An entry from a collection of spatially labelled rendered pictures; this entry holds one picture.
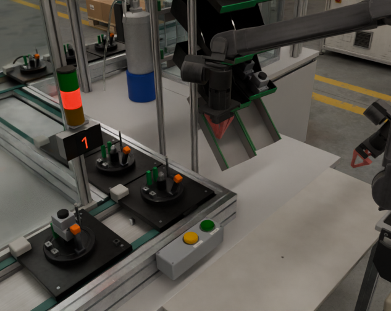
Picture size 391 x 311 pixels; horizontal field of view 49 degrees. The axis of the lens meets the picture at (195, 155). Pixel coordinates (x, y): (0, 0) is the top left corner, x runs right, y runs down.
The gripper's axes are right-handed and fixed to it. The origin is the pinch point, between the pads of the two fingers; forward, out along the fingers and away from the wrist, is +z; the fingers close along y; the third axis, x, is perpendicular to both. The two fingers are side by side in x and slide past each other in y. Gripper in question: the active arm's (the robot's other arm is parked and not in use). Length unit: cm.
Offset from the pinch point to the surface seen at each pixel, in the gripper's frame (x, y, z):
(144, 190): -20.2, 11.2, 23.4
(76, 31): -126, -37, 6
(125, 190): -26.1, 14.3, 24.8
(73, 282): -8, 46, 26
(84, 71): -126, -37, 27
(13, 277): -26, 54, 32
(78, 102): -28.9, 23.9, -8.8
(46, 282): -13, 50, 26
